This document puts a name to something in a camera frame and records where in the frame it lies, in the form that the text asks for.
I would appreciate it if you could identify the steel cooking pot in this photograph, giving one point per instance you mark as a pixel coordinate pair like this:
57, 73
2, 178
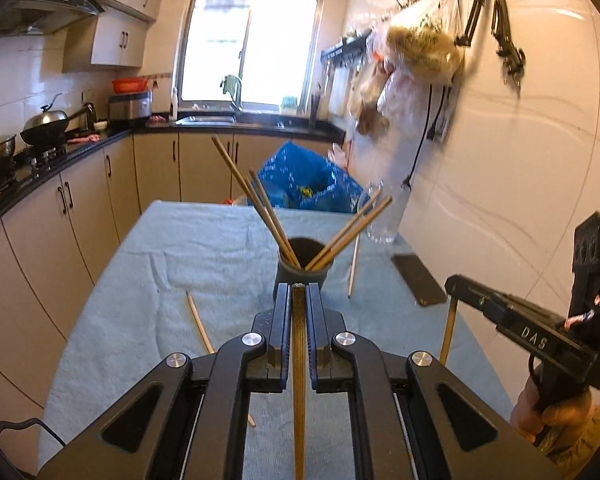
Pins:
0, 160

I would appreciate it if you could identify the wooden chopstick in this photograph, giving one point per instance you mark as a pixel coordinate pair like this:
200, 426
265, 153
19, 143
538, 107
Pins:
298, 410
352, 275
447, 330
200, 322

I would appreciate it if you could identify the black chopstick holder cup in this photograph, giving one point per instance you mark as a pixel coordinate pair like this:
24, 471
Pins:
302, 276

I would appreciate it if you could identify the clear glass cup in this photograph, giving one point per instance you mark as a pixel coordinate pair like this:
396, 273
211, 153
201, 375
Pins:
387, 220

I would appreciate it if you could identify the beige kitchen cabinets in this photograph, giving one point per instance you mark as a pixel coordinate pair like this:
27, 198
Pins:
40, 240
115, 42

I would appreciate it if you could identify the steel sink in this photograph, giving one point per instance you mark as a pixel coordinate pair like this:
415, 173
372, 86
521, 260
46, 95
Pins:
205, 120

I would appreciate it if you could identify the red plastic basin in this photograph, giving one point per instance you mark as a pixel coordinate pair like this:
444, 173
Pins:
130, 85

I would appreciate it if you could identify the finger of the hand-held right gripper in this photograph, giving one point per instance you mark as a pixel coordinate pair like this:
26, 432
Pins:
472, 296

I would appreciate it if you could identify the green cloth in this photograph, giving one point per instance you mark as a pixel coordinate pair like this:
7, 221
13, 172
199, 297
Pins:
230, 84

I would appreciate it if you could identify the white bottle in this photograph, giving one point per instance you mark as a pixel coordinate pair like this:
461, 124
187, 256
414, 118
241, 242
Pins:
174, 107

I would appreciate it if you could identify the kitchen window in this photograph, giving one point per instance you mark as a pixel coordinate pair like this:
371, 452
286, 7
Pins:
215, 50

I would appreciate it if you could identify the person's right hand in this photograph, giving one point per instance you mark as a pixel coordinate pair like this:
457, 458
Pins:
525, 412

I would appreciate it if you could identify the beige upper kitchen cabinets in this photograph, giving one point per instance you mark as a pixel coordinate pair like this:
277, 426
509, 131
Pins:
115, 42

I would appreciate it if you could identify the silver rice cooker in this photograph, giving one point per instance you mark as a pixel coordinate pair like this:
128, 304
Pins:
130, 109

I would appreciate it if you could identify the hanging plastic bag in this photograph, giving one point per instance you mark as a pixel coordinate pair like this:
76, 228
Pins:
380, 105

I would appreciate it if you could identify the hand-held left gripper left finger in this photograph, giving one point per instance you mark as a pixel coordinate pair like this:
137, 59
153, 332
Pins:
283, 320

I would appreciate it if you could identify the dark utensil holder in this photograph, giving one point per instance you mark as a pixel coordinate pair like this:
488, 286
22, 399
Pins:
314, 110

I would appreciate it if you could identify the black kitchen countertop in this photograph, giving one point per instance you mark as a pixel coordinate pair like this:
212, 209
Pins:
305, 130

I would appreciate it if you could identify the gas stove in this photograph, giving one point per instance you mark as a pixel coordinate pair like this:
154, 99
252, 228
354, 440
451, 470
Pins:
42, 156

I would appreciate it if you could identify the person's right forearm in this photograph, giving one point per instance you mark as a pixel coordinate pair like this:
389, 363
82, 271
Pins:
585, 442

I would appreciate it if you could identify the teal container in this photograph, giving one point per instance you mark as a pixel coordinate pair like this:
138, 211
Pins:
290, 104

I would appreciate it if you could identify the grey towel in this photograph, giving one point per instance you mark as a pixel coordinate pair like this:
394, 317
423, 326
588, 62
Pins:
180, 260

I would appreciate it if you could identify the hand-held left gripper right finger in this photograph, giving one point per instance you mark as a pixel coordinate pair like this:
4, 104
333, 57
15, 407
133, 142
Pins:
314, 320

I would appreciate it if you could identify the black smartphone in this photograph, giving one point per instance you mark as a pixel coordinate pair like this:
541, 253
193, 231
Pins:
420, 280

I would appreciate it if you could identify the black wok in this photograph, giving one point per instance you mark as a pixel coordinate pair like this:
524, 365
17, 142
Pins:
45, 130

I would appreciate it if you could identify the clear bag of dried food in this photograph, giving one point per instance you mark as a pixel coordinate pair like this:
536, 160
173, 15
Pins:
422, 52

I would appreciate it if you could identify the bunch of wooden chopsticks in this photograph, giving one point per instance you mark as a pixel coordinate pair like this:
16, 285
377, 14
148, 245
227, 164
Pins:
285, 249

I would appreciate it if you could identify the blue plastic bag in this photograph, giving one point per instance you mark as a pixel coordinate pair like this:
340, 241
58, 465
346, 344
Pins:
300, 170

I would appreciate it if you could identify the grey range hood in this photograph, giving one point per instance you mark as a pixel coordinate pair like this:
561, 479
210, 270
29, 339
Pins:
50, 5

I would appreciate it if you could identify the beige lower kitchen cabinets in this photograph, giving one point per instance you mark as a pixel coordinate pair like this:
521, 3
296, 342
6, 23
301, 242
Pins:
40, 240

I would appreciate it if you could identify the black wall shelf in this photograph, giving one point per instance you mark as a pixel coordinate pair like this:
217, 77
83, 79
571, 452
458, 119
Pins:
345, 49

